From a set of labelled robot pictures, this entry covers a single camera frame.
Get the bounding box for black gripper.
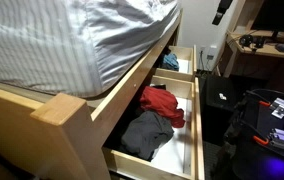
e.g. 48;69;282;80
211;0;234;26

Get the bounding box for light wooden drawer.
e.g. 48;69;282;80
101;74;206;180
153;44;198;83

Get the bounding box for black headphones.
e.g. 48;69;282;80
239;34;254;48

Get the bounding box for wooden desk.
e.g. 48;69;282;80
221;0;284;79

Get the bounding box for black desk gadget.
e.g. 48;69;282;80
253;35;267;50

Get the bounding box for black monitor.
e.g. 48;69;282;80
251;0;284;40

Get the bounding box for blue cloth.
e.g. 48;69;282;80
161;53;180;72

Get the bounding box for black computer tower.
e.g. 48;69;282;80
203;74;248;113

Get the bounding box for red cloth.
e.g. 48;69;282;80
139;85;186;129

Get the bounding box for grey cloth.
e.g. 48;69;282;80
120;110;175;162

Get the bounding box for black equipment with blue light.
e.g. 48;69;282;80
230;88;284;180

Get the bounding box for mattress with grey sheet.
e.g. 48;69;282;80
0;0;182;98

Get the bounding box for white wall adapter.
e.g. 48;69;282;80
206;44;218;61

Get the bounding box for black clamp orange handle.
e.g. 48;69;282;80
236;118;270;147
243;88;272;108

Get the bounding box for wooden bed frame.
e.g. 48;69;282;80
0;8;185;180

